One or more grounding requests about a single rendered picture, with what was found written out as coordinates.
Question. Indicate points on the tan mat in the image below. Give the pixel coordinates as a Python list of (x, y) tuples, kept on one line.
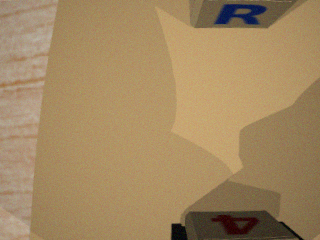
[(145, 118)]

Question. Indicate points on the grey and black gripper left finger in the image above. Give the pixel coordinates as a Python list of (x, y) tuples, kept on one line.
[(178, 232)]

